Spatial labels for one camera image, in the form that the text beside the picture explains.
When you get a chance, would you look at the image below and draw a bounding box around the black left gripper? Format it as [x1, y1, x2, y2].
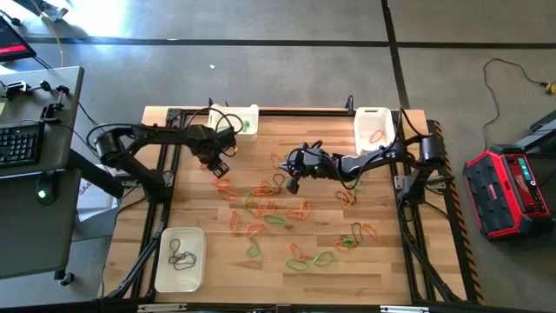
[189, 124, 239, 179]

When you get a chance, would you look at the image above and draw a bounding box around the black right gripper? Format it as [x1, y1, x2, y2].
[279, 147, 344, 195]

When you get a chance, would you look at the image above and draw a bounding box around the large white plastic basket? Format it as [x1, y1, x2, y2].
[154, 226, 207, 294]

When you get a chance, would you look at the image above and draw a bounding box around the white printed box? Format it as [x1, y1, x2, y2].
[76, 176, 119, 223]

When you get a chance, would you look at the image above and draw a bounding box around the black computer mouse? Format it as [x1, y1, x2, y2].
[35, 170, 60, 206]

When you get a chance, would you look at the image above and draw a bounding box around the hazard striped edge strip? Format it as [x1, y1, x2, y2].
[433, 119, 486, 305]

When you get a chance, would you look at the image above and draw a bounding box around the black desk clamp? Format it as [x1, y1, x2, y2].
[0, 80, 34, 99]
[39, 84, 70, 122]

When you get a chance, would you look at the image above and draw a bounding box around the black caster wheel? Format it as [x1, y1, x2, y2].
[53, 270, 76, 288]

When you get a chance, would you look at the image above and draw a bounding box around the black keyboard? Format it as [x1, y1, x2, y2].
[0, 121, 46, 169]

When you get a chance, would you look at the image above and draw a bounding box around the grey desk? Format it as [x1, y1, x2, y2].
[0, 65, 85, 280]

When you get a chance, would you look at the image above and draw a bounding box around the black screen with red bar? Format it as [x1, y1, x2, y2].
[0, 16, 38, 63]

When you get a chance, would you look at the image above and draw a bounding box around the grey metal case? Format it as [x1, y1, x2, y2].
[515, 110, 556, 154]

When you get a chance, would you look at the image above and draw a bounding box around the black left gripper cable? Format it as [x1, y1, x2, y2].
[186, 106, 245, 137]

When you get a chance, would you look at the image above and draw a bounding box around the silver metal bracket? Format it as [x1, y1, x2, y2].
[137, 303, 188, 313]
[380, 305, 429, 313]

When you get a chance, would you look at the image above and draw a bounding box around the yellow hanging cable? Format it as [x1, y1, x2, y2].
[41, 0, 65, 69]

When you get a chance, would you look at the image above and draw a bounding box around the black floor cable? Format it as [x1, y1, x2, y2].
[482, 57, 549, 140]

